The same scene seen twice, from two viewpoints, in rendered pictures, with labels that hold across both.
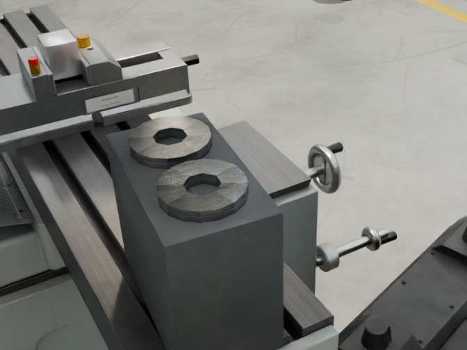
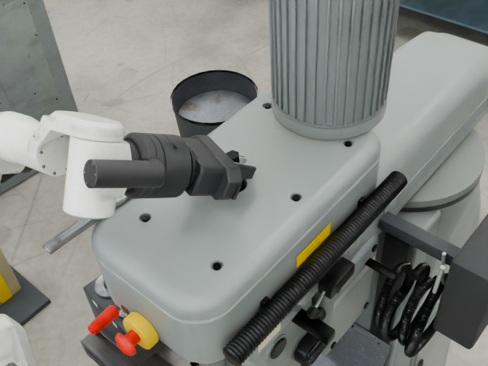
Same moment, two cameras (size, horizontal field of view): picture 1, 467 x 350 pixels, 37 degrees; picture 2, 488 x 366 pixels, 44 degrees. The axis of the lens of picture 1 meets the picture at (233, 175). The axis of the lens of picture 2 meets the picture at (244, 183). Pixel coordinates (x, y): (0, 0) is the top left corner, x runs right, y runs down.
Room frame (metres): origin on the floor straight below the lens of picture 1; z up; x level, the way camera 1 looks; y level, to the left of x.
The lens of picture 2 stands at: (1.71, 0.06, 2.55)
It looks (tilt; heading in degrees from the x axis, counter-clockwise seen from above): 44 degrees down; 161
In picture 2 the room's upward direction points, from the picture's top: 5 degrees counter-clockwise
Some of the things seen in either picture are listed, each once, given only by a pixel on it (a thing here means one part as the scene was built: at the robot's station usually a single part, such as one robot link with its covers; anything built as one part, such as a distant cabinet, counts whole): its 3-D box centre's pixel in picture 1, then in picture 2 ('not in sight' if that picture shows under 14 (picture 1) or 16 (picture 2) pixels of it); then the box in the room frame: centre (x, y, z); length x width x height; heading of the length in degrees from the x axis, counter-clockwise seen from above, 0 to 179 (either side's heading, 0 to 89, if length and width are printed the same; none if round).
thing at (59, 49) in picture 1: (59, 54); not in sight; (1.09, 0.28, 1.04); 0.06 x 0.05 x 0.06; 24
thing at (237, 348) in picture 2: not in sight; (323, 255); (1.19, 0.37, 1.79); 0.45 x 0.04 x 0.04; 117
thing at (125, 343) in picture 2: not in sight; (128, 340); (1.19, 0.05, 1.76); 0.04 x 0.03 x 0.04; 27
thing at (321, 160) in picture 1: (310, 173); not in sight; (1.30, -0.17, 0.63); 0.16 x 0.12 x 0.12; 117
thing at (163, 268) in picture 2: not in sight; (244, 213); (1.07, 0.29, 1.81); 0.47 x 0.26 x 0.16; 117
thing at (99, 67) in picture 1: (94, 58); not in sight; (1.11, 0.23, 1.02); 0.12 x 0.06 x 0.04; 24
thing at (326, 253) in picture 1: (356, 244); not in sight; (1.19, -0.26, 0.51); 0.22 x 0.06 x 0.06; 117
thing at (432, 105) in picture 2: not in sight; (388, 132); (0.85, 0.72, 1.66); 0.80 x 0.23 x 0.20; 117
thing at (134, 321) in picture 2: not in sight; (140, 330); (1.18, 0.07, 1.76); 0.06 x 0.02 x 0.06; 27
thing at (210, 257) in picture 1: (192, 234); (126, 314); (0.61, 0.05, 1.03); 0.22 x 0.12 x 0.20; 21
